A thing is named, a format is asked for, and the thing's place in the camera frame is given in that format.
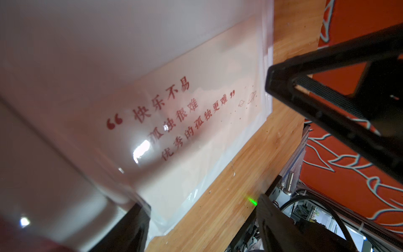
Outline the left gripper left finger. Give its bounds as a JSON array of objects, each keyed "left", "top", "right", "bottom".
[{"left": 91, "top": 204, "right": 150, "bottom": 252}]

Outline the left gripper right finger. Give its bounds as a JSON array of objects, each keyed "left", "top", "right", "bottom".
[{"left": 265, "top": 24, "right": 403, "bottom": 182}]

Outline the cream card small text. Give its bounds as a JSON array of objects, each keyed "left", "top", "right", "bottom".
[{"left": 78, "top": 14, "right": 273, "bottom": 227}]

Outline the white photo album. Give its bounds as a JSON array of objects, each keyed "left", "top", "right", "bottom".
[{"left": 1, "top": 1, "right": 274, "bottom": 252}]

